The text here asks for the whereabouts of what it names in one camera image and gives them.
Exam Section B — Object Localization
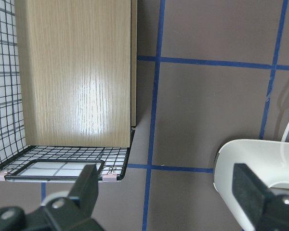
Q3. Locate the white two-slot toaster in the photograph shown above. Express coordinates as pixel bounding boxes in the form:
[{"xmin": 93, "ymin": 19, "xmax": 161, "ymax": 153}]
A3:
[{"xmin": 213, "ymin": 139, "xmax": 289, "ymax": 231}]

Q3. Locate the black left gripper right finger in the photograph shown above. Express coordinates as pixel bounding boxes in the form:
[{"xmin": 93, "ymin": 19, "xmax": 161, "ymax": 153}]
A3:
[{"xmin": 232, "ymin": 164, "xmax": 289, "ymax": 231}]

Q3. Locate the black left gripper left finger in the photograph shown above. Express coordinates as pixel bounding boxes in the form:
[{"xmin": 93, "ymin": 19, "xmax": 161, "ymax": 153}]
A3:
[{"xmin": 0, "ymin": 165, "xmax": 104, "ymax": 231}]

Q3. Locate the wire grid wooden shelf box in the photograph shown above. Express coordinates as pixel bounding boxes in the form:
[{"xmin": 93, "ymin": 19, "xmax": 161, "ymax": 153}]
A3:
[{"xmin": 0, "ymin": 0, "xmax": 137, "ymax": 182}]

